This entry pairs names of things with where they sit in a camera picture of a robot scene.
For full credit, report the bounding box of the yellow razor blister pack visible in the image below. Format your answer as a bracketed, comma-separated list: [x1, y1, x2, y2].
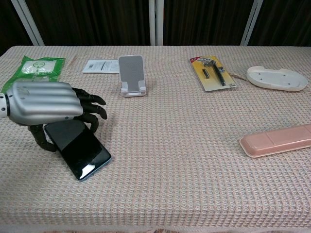
[189, 55, 237, 92]

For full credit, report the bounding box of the pink elongated case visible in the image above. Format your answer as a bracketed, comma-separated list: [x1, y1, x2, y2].
[239, 123, 311, 160]

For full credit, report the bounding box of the beige waffle tablecloth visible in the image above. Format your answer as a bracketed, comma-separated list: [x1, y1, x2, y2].
[0, 45, 311, 233]

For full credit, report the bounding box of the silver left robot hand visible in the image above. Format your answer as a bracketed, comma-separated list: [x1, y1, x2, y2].
[4, 81, 108, 152]

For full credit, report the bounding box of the white frame post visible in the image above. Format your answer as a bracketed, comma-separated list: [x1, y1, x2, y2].
[148, 0, 164, 46]
[11, 0, 45, 46]
[241, 0, 264, 47]

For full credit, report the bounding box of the green plastic package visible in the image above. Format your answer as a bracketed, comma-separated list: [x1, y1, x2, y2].
[0, 55, 66, 94]

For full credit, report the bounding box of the black smartphone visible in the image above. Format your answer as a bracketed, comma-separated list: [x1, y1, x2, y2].
[43, 119, 113, 182]

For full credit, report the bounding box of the white phone stand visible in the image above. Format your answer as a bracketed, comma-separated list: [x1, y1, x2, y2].
[118, 55, 147, 98]

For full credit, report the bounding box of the white paper leaflet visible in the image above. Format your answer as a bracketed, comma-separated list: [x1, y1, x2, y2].
[82, 59, 120, 74]

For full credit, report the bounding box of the black curtain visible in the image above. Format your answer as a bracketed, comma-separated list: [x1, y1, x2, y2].
[247, 0, 311, 47]
[24, 0, 150, 46]
[162, 0, 255, 46]
[0, 0, 34, 56]

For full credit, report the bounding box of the white oval dish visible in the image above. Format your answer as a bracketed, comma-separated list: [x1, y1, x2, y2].
[246, 66, 309, 92]

